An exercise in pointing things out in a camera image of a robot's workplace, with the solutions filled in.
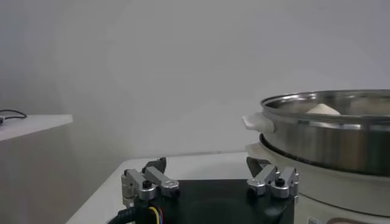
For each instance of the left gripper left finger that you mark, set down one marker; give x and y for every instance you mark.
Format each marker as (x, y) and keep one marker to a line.
(158, 181)

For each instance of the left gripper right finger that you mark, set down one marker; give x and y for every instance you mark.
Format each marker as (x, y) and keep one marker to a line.
(271, 179)

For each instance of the white steamed baozi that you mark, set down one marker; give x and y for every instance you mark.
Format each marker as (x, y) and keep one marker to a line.
(323, 109)

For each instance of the perforated steel steamer basket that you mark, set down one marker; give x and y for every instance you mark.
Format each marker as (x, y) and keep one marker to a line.
(320, 146)

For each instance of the cream electric cooking pot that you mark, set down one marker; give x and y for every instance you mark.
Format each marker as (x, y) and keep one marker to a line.
(335, 194)

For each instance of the white side table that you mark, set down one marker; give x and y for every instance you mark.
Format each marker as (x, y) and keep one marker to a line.
(36, 124)

